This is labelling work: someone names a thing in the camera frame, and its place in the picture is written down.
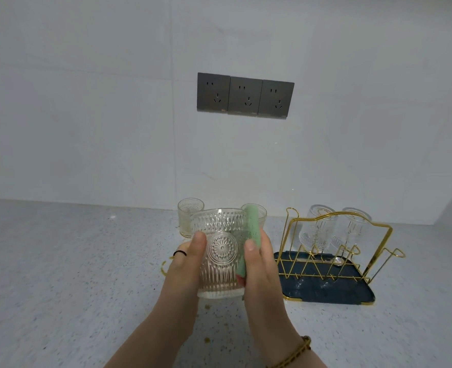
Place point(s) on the person's right hand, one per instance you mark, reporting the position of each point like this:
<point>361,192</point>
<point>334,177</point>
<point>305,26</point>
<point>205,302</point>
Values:
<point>266,298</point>

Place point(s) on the person's left hand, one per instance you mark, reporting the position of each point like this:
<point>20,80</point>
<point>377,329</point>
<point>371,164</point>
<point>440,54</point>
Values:
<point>180,275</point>

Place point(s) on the cluster of embossed glasses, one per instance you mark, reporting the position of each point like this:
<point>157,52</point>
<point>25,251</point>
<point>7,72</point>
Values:
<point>189,218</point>

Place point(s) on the single embossed clear glass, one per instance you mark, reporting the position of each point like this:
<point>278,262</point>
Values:
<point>318,228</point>
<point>220,226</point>
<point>354,226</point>

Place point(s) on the green cloth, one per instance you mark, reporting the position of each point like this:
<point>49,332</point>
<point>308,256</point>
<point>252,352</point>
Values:
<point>251,222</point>

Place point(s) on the person's right forearm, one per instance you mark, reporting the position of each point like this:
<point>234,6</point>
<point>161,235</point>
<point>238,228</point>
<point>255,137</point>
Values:
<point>308,360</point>

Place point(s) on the person's left forearm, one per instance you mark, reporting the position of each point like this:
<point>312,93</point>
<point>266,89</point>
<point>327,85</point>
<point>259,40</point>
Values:
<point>153,341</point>

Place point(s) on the small clear round piece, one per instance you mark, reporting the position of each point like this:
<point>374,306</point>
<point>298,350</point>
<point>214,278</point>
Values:
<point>339,259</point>

